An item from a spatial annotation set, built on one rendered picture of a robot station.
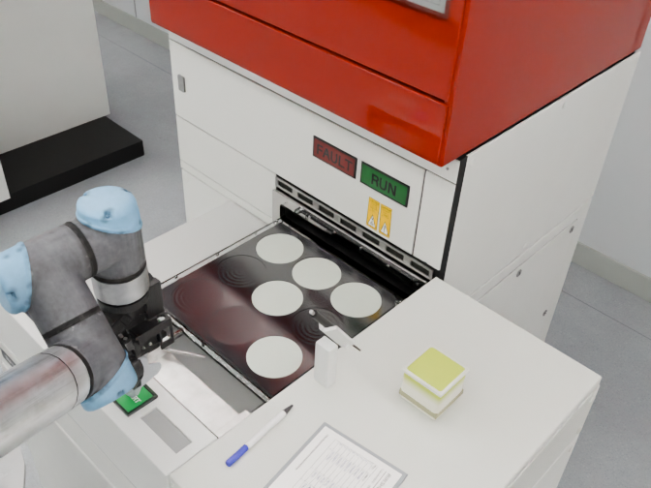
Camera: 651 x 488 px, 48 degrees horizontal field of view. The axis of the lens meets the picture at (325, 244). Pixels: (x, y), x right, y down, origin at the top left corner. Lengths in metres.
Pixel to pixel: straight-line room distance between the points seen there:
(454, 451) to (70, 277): 0.60
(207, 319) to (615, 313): 1.92
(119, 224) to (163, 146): 2.73
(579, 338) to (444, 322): 1.54
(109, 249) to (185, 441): 0.34
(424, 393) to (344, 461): 0.16
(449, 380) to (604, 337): 1.76
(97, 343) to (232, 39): 0.78
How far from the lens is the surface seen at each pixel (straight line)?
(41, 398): 0.83
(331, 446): 1.10
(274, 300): 1.41
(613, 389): 2.68
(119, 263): 0.96
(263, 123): 1.59
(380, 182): 1.39
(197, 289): 1.44
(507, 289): 1.77
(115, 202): 0.94
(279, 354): 1.31
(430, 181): 1.31
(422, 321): 1.30
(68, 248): 0.92
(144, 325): 1.07
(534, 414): 1.20
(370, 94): 1.26
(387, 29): 1.19
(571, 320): 2.86
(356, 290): 1.44
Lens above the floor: 1.86
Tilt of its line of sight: 38 degrees down
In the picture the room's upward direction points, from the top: 3 degrees clockwise
